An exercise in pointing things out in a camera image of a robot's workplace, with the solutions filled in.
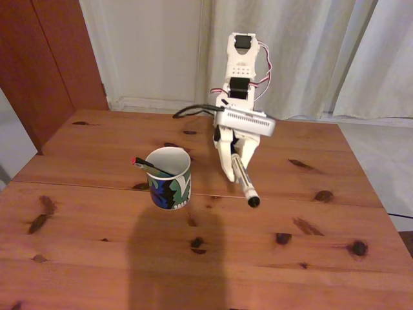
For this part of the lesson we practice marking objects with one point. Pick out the white marker with black cap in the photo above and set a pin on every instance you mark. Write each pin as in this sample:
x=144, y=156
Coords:
x=243, y=177

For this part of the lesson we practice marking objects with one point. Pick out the black pen with red end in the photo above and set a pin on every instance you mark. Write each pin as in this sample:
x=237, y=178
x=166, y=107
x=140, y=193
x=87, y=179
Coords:
x=143, y=161

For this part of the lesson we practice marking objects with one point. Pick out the white mug with green-blue pattern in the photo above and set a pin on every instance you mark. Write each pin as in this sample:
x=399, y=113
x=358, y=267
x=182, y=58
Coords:
x=167, y=193

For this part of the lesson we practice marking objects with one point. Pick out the beige fabric curtain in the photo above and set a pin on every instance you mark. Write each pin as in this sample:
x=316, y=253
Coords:
x=306, y=48

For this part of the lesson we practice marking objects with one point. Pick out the white fabric curtain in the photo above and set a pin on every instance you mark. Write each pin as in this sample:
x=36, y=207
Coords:
x=387, y=64

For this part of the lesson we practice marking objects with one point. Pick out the brown wooden cabinet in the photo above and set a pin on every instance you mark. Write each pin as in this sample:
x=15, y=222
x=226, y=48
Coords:
x=42, y=64

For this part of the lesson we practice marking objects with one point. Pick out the white camera box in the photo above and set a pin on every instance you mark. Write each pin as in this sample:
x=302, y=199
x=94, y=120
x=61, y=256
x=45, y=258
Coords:
x=245, y=122

